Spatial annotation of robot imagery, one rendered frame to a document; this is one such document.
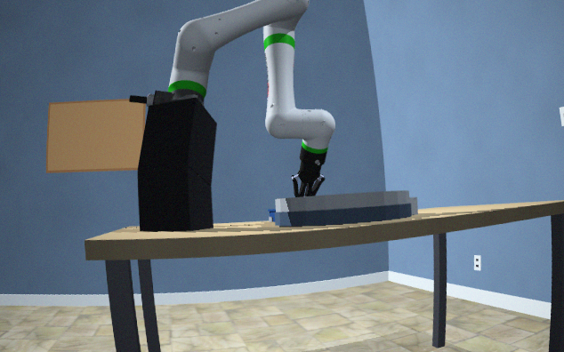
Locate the blue open tray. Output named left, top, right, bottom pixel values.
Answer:
left=268, top=209, right=276, bottom=222

